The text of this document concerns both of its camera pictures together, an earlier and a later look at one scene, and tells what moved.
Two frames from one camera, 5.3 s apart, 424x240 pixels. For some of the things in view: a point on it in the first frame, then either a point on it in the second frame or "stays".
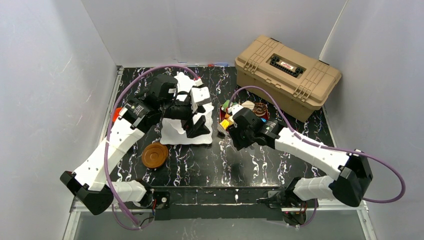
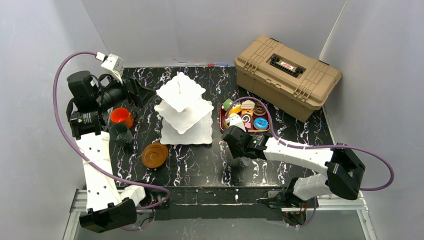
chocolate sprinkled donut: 260,109 stays
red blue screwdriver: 213,65 stays
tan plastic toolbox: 301,82 stays
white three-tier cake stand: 171,130 stays
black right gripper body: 238,134 to 230,137
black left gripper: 191,117 to 131,90
